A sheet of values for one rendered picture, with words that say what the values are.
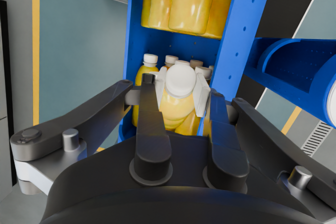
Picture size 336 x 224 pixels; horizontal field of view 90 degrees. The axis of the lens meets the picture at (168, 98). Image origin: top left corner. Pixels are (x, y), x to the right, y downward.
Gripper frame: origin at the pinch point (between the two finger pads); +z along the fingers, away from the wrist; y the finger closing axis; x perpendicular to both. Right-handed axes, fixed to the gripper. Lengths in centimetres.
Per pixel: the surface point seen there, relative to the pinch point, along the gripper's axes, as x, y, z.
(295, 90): -7, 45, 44
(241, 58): 3.4, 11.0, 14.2
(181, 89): -0.4, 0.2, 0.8
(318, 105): -8, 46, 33
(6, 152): -140, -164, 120
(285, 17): 29, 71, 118
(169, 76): 0.7, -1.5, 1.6
